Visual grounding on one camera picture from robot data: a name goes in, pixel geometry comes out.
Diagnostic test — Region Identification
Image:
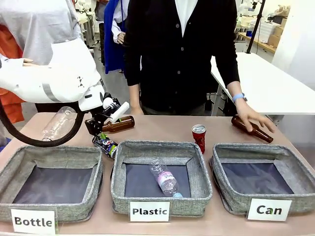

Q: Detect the cardboard boxes stack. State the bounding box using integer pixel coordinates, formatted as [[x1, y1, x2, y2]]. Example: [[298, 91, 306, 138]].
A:
[[267, 17, 288, 49]]

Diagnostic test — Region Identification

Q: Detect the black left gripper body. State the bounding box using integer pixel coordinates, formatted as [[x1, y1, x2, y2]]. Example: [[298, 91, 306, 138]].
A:
[[90, 92, 121, 126]]

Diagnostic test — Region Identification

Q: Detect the red crushed can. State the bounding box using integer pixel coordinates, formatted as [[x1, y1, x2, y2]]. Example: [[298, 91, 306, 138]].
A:
[[191, 124, 207, 154]]

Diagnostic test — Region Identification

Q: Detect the crushed bottle pink label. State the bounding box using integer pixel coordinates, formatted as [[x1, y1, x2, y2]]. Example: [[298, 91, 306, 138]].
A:
[[149, 158, 184, 199]]

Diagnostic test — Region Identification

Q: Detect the white table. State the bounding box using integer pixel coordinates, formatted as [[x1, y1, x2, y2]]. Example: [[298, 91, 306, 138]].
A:
[[210, 52, 315, 117]]

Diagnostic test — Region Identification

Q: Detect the bystander in blue coat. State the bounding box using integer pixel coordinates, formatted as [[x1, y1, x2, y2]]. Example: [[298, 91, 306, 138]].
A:
[[103, 0, 130, 75]]

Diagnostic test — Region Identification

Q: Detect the orange jacket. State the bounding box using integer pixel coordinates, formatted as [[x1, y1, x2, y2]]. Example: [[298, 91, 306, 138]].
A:
[[0, 24, 25, 124]]

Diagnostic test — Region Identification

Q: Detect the person in black cardigan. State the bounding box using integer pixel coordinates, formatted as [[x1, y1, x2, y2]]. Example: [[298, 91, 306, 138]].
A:
[[124, 0, 241, 116]]

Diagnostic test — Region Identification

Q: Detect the black tripod pole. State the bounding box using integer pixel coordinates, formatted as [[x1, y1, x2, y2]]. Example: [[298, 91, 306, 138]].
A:
[[246, 0, 268, 54]]

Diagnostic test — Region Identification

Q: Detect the brown glass bottle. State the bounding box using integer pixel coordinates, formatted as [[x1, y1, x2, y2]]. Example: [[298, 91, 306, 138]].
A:
[[231, 115, 274, 144], [102, 115, 136, 133]]

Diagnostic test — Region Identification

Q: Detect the grey fabric basket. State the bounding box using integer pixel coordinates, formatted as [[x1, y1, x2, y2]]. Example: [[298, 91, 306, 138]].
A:
[[209, 143, 315, 215], [110, 140, 214, 218], [0, 145, 104, 223]]

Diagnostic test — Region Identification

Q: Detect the grey hoodie bystander hand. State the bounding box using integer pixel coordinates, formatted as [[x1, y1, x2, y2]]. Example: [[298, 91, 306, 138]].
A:
[[21, 58, 40, 67]]

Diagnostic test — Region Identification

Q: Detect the white Plastic label sign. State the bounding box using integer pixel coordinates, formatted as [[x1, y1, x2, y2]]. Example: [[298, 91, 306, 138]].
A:
[[129, 201, 171, 223]]

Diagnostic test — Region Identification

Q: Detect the clear plastic bottle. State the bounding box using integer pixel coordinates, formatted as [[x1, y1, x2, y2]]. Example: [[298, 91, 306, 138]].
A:
[[41, 106, 77, 143]]

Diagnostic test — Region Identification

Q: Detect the person's right forearm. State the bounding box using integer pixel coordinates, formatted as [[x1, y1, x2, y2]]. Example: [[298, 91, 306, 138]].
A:
[[128, 85, 144, 116]]

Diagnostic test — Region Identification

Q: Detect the wooden workbench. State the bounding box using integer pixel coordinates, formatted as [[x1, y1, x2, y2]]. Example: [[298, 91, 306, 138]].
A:
[[237, 31, 277, 54]]

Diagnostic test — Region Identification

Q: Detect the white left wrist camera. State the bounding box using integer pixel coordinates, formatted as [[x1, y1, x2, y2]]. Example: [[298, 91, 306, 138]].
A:
[[102, 97, 130, 123]]

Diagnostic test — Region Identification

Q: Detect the white Bottle label sign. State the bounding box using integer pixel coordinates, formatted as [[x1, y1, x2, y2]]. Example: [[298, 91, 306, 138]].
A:
[[10, 207, 59, 236]]

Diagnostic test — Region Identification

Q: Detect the person's left hand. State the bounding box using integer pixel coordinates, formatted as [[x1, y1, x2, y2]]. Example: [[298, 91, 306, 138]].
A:
[[235, 99, 278, 133]]

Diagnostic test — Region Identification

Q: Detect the light blue wristband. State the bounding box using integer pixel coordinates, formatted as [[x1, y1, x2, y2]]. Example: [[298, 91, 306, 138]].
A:
[[232, 92, 248, 104]]

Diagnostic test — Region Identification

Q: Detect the person's left forearm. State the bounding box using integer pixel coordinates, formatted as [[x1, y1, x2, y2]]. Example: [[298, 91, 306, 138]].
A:
[[226, 80, 246, 98]]

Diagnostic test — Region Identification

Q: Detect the bystander in grey hoodie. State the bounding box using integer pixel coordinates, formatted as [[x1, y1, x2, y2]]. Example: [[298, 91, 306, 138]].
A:
[[0, 0, 83, 67]]

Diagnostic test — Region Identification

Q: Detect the crushed dark blue can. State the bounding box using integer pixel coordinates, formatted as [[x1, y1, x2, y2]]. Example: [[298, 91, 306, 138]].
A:
[[92, 134, 119, 160]]

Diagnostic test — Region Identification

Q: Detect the black corrugated cable hose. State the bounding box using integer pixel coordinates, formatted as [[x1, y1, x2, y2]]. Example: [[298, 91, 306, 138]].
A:
[[0, 98, 86, 148]]

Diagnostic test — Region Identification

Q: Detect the white Can label sign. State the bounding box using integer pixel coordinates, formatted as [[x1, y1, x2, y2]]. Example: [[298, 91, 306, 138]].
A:
[[247, 198, 293, 222]]

